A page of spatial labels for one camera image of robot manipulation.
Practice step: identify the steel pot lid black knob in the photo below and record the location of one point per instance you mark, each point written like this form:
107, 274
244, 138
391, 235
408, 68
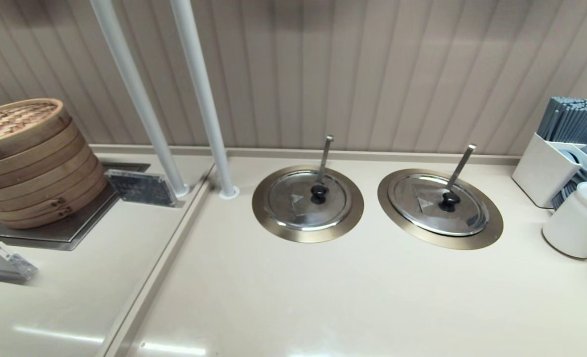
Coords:
293, 198
417, 198

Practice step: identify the bamboo steamer baskets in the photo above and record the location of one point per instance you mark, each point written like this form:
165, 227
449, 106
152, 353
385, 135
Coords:
30, 163

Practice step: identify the white metal pole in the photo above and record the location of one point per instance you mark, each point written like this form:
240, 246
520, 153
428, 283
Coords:
140, 99
204, 99

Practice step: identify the clear acrylic label stand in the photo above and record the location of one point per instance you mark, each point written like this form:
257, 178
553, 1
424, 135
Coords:
3, 263
140, 188

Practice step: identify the white cutlery holder box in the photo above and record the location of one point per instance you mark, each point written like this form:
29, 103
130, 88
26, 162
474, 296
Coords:
536, 168

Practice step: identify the steel inset tray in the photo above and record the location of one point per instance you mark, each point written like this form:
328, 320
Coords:
50, 237

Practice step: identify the white round jar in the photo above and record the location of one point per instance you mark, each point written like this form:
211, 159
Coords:
576, 223

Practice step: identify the grey chopsticks bundle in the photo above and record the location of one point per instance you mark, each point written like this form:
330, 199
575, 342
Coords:
576, 119

